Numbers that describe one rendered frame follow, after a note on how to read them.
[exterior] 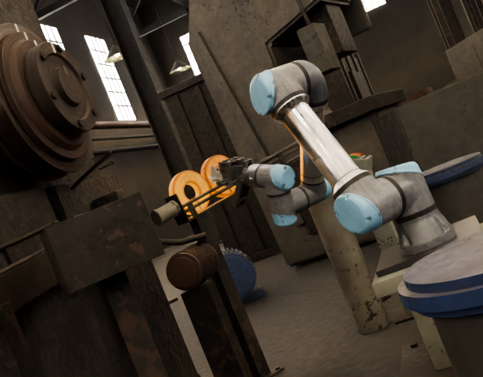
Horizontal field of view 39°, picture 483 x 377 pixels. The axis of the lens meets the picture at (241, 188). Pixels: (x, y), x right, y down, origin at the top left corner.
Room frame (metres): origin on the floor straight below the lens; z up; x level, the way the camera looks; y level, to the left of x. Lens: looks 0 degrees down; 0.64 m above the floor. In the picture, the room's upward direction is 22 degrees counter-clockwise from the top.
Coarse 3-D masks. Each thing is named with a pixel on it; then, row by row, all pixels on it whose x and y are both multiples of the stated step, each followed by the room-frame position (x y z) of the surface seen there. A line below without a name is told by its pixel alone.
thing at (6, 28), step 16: (0, 32) 1.91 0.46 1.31; (32, 32) 2.09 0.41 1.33; (0, 80) 1.82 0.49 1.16; (0, 96) 1.79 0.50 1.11; (0, 112) 1.80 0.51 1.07; (0, 128) 1.82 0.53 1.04; (16, 128) 1.81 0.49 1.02; (16, 144) 1.84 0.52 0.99; (32, 144) 1.85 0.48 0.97; (32, 160) 1.88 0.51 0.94; (48, 160) 1.89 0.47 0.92; (64, 160) 1.98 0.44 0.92; (80, 160) 2.07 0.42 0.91; (48, 176) 1.99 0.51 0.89
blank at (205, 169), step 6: (216, 156) 2.52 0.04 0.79; (222, 156) 2.54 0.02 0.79; (204, 162) 2.51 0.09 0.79; (210, 162) 2.50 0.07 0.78; (216, 162) 2.52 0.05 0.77; (204, 168) 2.48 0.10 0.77; (210, 168) 2.49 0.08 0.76; (216, 168) 2.51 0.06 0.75; (204, 174) 2.48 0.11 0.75; (210, 174) 2.49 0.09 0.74; (210, 186) 2.48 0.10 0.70; (222, 186) 2.51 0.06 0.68; (234, 186) 2.54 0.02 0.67; (228, 192) 2.52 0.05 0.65
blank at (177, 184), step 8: (176, 176) 2.40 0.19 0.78; (184, 176) 2.42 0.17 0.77; (192, 176) 2.44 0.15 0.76; (200, 176) 2.46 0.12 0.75; (176, 184) 2.39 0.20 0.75; (184, 184) 2.41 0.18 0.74; (192, 184) 2.45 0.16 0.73; (200, 184) 2.45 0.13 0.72; (176, 192) 2.38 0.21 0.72; (200, 192) 2.44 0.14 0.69; (184, 200) 2.39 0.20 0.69; (200, 200) 2.43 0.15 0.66; (208, 200) 2.45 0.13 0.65; (184, 208) 2.38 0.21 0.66; (200, 208) 2.43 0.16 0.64
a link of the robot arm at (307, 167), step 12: (300, 60) 1.94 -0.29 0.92; (312, 72) 1.91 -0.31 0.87; (312, 84) 1.91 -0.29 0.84; (324, 84) 1.96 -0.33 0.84; (312, 96) 1.94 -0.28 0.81; (324, 96) 1.97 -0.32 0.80; (312, 108) 1.98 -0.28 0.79; (312, 168) 2.09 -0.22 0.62; (312, 180) 2.11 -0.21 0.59; (324, 180) 2.16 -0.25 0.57; (312, 192) 2.13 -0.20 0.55; (324, 192) 2.15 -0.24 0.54; (312, 204) 2.14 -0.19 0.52
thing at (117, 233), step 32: (64, 224) 1.35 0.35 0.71; (96, 224) 1.37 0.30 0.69; (128, 224) 1.39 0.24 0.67; (64, 256) 1.34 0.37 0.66; (96, 256) 1.36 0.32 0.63; (128, 256) 1.38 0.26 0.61; (64, 288) 1.44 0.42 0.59; (128, 288) 1.49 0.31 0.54; (128, 320) 1.48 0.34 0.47; (128, 352) 1.49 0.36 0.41
